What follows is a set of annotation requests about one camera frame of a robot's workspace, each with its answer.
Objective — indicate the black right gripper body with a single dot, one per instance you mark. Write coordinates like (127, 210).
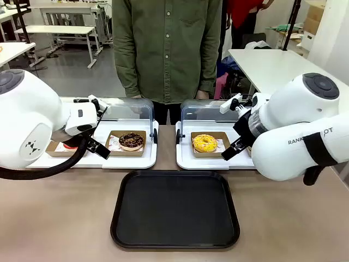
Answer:
(245, 128)

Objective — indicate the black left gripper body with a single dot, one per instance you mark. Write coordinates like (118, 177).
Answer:
(87, 131)

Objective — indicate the printed liner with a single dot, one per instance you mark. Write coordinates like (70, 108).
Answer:
(113, 142)
(221, 144)

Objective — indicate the cardboard tray of chocolate donut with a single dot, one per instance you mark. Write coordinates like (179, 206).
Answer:
(125, 153)

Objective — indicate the chocolate sprinkled donut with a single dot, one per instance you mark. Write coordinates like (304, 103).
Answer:
(131, 142)

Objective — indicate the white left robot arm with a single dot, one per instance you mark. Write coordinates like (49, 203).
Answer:
(30, 109)

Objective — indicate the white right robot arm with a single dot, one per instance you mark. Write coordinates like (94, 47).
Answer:
(294, 109)

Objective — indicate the printed liner under yellow donut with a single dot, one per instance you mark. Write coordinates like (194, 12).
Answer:
(221, 144)

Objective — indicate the cardboard tray of drizzled donut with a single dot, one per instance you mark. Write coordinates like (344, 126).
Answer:
(248, 152)

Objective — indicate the cardboard tray of yellow donut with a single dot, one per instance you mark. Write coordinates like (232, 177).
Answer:
(210, 155)

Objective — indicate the red glazed donut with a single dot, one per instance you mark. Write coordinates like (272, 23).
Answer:
(69, 146)

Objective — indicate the yellow glazed donut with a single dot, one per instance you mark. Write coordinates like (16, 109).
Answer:
(204, 144)

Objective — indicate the cardboard tray of red donut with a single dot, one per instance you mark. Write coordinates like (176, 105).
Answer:
(58, 153)

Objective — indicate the black serving tray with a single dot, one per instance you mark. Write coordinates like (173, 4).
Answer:
(174, 210)

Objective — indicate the person's left hand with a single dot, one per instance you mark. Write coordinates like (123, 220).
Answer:
(202, 94)

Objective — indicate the person's right hand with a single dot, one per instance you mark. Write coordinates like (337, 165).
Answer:
(137, 96)

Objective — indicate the white display case base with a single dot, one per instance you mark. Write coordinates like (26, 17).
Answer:
(185, 161)
(131, 161)

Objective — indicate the pink cloth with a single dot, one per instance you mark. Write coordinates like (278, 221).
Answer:
(221, 87)

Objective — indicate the blue bag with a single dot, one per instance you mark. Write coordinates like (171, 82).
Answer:
(230, 64)

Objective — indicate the large white table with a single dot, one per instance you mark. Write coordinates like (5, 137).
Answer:
(272, 65)

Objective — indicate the white plastic bag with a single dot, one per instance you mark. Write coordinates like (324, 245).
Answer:
(259, 45)

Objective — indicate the low white bench table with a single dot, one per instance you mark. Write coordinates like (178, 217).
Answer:
(60, 30)

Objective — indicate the white storage box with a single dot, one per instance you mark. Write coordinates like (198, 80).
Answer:
(308, 41)

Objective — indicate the white desk with orange item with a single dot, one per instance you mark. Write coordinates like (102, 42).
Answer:
(13, 52)

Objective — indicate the green cloth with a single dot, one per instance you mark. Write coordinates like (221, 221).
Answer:
(286, 27)

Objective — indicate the person in green shirt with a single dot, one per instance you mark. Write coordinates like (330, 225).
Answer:
(166, 49)

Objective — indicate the person in red top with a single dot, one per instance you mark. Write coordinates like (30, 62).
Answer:
(242, 16)

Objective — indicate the black stand pole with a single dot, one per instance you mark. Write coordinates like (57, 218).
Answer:
(290, 24)

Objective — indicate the brown cardboard box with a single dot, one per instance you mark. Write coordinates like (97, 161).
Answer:
(315, 19)

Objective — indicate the black chair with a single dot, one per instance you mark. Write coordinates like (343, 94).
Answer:
(23, 19)

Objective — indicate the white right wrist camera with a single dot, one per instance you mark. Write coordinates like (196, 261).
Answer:
(230, 103)

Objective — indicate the white desk with metal frame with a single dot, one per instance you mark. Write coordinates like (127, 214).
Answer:
(68, 6)

